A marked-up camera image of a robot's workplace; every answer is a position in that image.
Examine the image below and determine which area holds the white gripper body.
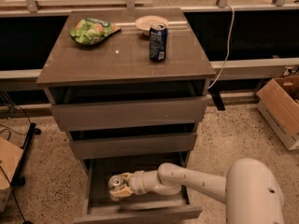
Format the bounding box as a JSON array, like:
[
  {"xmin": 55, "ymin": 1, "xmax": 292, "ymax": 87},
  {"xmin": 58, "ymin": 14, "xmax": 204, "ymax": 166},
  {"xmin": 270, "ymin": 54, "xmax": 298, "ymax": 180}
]
[{"xmin": 128, "ymin": 171, "xmax": 147, "ymax": 195}]

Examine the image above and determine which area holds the silver 7up can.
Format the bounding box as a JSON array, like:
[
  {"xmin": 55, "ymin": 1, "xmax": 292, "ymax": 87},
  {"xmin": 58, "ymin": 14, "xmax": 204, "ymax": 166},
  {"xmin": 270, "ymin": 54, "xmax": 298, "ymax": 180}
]
[{"xmin": 108, "ymin": 175, "xmax": 124, "ymax": 191}]

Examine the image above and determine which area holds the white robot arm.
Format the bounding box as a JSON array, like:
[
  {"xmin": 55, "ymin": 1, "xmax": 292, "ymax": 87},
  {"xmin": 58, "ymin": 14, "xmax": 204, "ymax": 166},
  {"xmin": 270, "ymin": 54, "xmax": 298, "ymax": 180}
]
[{"xmin": 108, "ymin": 158, "xmax": 284, "ymax": 224}]

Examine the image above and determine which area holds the bottom open grey drawer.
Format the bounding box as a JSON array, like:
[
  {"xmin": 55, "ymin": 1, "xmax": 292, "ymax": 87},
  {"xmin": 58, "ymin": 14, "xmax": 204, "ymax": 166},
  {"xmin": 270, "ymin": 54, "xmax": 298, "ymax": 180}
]
[{"xmin": 74, "ymin": 152, "xmax": 202, "ymax": 224}]

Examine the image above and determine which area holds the middle grey drawer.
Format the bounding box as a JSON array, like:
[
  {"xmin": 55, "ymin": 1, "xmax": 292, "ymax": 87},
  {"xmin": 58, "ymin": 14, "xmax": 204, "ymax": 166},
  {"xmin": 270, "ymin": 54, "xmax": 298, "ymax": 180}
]
[{"xmin": 70, "ymin": 133, "xmax": 197, "ymax": 160}]

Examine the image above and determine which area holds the top grey drawer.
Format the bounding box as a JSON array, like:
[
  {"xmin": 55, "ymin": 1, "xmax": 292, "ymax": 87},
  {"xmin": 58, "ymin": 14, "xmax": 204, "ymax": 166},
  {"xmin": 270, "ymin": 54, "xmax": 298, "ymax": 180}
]
[{"xmin": 51, "ymin": 97, "xmax": 207, "ymax": 131}]

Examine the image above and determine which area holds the grey drawer cabinet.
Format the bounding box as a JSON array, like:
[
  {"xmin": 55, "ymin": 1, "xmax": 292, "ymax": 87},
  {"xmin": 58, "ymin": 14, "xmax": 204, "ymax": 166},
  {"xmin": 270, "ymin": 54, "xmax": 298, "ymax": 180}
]
[{"xmin": 36, "ymin": 7, "xmax": 217, "ymax": 224}]

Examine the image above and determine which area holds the blue soda can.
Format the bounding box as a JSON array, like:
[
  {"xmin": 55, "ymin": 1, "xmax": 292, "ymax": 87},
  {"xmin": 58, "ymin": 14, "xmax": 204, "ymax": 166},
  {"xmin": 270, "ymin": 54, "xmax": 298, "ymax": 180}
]
[{"xmin": 149, "ymin": 22, "xmax": 168, "ymax": 62}]

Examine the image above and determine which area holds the black stand left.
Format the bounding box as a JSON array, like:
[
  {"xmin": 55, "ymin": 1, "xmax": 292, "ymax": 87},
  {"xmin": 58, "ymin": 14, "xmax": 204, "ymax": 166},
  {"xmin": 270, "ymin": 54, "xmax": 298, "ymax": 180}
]
[{"xmin": 11, "ymin": 123, "xmax": 41, "ymax": 187}]

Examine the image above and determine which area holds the cardboard box left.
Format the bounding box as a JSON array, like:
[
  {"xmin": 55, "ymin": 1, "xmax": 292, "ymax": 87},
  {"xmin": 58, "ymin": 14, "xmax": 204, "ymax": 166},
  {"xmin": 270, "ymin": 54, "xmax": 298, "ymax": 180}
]
[{"xmin": 0, "ymin": 137, "xmax": 22, "ymax": 213}]

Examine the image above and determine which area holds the cardboard box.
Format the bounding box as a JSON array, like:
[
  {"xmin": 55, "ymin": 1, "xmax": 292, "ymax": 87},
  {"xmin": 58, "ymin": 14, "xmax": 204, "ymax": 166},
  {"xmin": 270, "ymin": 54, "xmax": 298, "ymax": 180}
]
[
  {"xmin": 257, "ymin": 76, "xmax": 299, "ymax": 150},
  {"xmin": 0, "ymin": 137, "xmax": 22, "ymax": 213}
]

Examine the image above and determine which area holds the green chip bag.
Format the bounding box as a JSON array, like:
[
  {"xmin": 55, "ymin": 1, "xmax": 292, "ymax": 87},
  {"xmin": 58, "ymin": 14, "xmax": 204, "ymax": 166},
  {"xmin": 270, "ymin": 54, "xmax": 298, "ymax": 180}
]
[{"xmin": 69, "ymin": 18, "xmax": 121, "ymax": 46}]

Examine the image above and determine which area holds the white bowl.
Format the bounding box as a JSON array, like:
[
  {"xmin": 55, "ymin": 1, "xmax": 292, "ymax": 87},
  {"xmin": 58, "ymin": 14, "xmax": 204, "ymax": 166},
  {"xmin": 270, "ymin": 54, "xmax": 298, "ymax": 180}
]
[{"xmin": 135, "ymin": 15, "xmax": 169, "ymax": 36}]

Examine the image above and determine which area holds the cardboard box right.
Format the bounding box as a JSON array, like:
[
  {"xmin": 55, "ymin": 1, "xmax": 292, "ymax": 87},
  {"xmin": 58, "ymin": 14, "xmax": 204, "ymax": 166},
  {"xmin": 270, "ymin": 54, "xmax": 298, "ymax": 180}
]
[{"xmin": 257, "ymin": 76, "xmax": 299, "ymax": 150}]

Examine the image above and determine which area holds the black cable on floor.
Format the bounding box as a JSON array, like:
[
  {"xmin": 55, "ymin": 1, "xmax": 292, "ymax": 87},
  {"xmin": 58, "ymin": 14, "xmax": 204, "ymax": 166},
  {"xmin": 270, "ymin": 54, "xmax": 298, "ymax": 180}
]
[{"xmin": 0, "ymin": 164, "xmax": 34, "ymax": 224}]

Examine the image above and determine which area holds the white cable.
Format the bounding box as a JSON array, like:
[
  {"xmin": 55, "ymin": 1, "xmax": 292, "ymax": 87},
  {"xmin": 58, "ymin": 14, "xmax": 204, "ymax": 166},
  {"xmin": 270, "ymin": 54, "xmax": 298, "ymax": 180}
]
[{"xmin": 207, "ymin": 4, "xmax": 235, "ymax": 91}]

